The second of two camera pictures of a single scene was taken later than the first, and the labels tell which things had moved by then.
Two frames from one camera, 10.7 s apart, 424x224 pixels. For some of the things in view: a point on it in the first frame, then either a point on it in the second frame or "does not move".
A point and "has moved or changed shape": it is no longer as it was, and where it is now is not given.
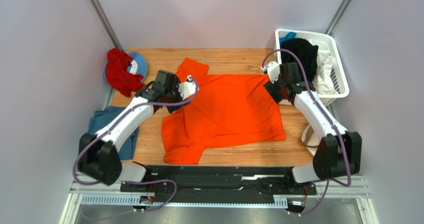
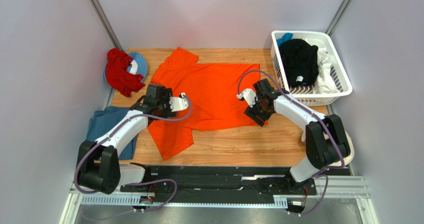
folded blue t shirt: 100,116 does not move
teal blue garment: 289,35 does not move
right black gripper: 273,92 -> 257,112
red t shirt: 118,62 does not move
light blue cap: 138,65 does not move
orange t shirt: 228,109 has moved or changed shape
